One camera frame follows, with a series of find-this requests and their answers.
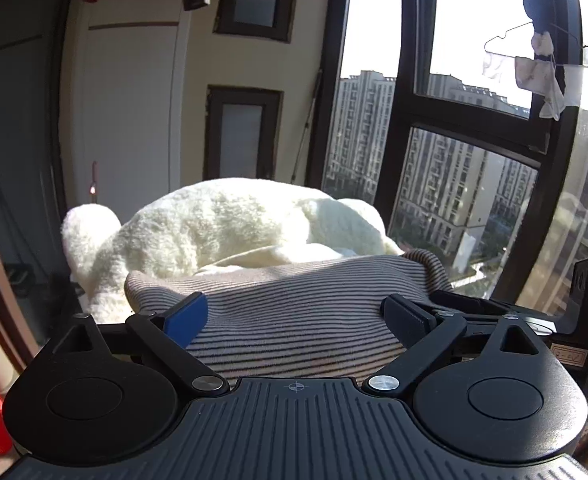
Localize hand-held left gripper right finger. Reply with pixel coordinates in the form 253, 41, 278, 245
363, 295, 557, 401

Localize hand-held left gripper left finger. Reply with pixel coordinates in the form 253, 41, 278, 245
39, 292, 230, 398

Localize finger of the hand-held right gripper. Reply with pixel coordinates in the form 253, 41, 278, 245
431, 290, 566, 334

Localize striped beige shirt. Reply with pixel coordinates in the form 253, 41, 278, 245
124, 249, 455, 380

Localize grey apartment building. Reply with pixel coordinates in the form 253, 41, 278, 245
326, 70, 396, 197
398, 72, 541, 257

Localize white fleece garment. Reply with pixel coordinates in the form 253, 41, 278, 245
194, 244, 360, 277

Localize white door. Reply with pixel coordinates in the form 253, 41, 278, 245
86, 21, 182, 211

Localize white patterned sock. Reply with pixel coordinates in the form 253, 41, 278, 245
515, 56, 555, 95

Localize dark navy hanging garment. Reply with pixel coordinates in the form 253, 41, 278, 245
523, 0, 557, 36

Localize large dark window frame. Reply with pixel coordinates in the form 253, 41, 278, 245
304, 0, 588, 306

